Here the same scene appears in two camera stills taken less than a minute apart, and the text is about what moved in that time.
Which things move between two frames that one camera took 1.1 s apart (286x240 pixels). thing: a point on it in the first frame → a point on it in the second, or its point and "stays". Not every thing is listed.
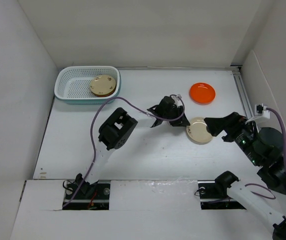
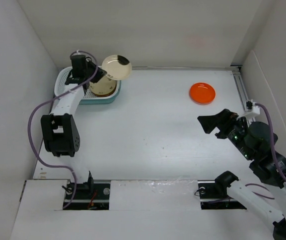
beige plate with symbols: (102, 85) stays
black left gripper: (181, 122) → (101, 73)
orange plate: (202, 93) stays
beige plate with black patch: (197, 131) → (117, 67)
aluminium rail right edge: (235, 69) stays
